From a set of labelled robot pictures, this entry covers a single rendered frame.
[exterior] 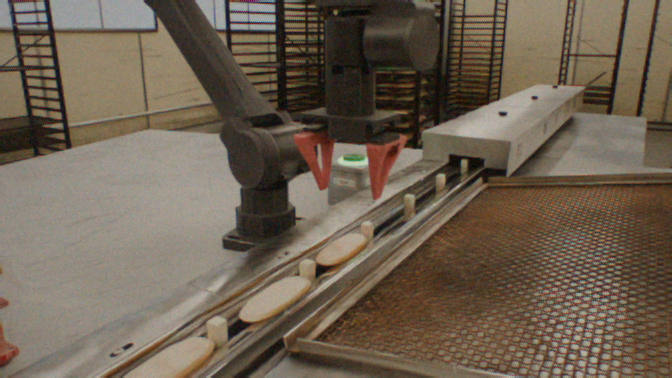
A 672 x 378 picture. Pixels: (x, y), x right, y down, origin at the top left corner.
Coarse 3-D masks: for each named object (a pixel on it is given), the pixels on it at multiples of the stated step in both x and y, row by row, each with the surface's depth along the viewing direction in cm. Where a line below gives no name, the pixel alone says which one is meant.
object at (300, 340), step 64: (576, 192) 66; (640, 192) 62; (384, 256) 49; (448, 256) 51; (512, 256) 48; (576, 256) 46; (640, 256) 43; (320, 320) 40; (448, 320) 38; (576, 320) 35
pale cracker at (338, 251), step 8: (336, 240) 64; (344, 240) 63; (352, 240) 64; (360, 240) 64; (328, 248) 61; (336, 248) 61; (344, 248) 61; (352, 248) 62; (360, 248) 63; (320, 256) 60; (328, 256) 59; (336, 256) 59; (344, 256) 60; (320, 264) 59; (328, 264) 59; (336, 264) 59
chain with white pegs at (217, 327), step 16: (592, 80) 320; (464, 160) 101; (480, 160) 113; (432, 192) 89; (368, 224) 66; (368, 240) 67; (304, 272) 55; (320, 272) 59; (224, 320) 44; (208, 336) 44; (224, 336) 44
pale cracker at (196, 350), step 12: (168, 348) 42; (180, 348) 42; (192, 348) 42; (204, 348) 42; (156, 360) 40; (168, 360) 40; (180, 360) 40; (192, 360) 40; (204, 360) 41; (132, 372) 39; (144, 372) 39; (156, 372) 39; (168, 372) 39; (180, 372) 39
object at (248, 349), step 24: (480, 168) 97; (456, 192) 85; (384, 240) 63; (360, 264) 57; (312, 288) 51; (336, 288) 53; (288, 312) 47; (264, 336) 43; (216, 360) 40; (240, 360) 41
